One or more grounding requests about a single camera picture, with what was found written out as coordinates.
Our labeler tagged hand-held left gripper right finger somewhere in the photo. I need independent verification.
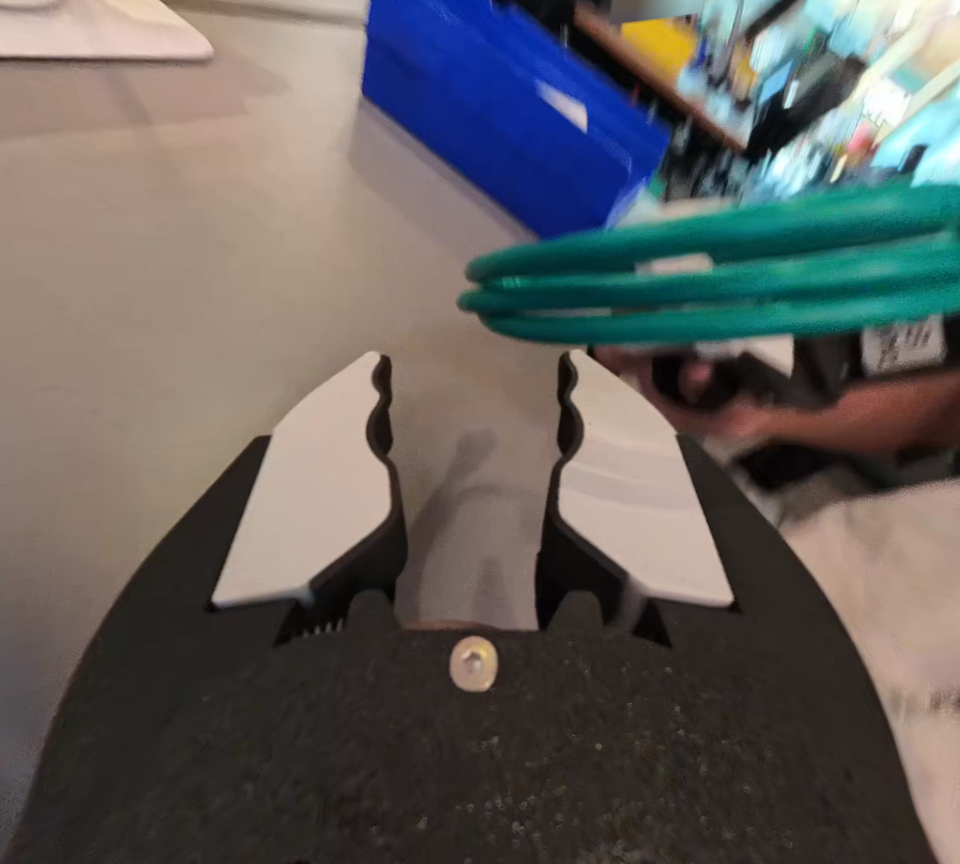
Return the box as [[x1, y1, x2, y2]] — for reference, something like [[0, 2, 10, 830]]
[[536, 349, 736, 636]]

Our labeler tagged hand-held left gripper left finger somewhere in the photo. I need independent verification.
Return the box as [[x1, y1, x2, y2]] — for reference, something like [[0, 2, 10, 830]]
[[210, 351, 410, 636]]

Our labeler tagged green cable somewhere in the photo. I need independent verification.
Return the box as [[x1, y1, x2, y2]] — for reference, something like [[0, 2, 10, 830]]
[[456, 180, 960, 346]]

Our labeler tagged blue plastic bin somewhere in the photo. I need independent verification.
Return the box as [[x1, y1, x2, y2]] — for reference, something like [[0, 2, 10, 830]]
[[361, 0, 672, 240]]

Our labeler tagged person's right hand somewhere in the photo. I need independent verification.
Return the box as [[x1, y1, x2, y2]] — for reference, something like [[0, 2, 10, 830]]
[[591, 343, 807, 441]]

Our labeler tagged yellow parts bin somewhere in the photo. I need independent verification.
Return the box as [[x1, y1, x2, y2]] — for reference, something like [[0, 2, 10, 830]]
[[619, 15, 705, 69]]

